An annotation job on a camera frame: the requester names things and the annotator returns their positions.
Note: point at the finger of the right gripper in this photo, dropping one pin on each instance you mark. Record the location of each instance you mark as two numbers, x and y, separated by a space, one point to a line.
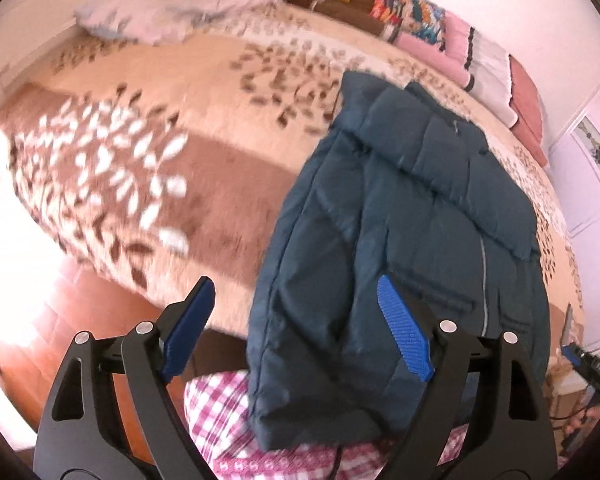
575 355

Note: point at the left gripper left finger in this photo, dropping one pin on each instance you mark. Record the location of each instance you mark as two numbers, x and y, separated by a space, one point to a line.
81 434

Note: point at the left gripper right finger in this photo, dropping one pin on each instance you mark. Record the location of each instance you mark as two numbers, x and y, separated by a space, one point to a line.
509 435

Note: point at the dark teal quilted jacket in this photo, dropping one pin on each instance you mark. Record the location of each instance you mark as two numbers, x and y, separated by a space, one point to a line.
400 186

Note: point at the pink plaid clothing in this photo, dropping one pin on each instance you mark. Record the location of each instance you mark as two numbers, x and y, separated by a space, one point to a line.
218 413

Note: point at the person's right hand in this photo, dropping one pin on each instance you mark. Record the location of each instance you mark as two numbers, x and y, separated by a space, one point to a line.
584 421

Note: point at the white wardrobe with ornament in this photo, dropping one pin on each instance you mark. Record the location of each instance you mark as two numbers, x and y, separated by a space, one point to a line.
575 162

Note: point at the floral beige brown bedspread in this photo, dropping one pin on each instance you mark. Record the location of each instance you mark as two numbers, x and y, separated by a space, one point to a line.
160 164

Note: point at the dusty pink pillow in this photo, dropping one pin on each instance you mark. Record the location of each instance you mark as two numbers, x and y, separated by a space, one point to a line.
526 103

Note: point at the brown pink striped blanket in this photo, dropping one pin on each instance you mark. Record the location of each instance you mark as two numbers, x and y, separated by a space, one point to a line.
470 59

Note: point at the colourful patterned cushion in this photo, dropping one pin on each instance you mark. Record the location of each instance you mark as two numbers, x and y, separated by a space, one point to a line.
422 19

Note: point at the lilac floral pillow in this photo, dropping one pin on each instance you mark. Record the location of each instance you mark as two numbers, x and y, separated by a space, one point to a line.
156 21

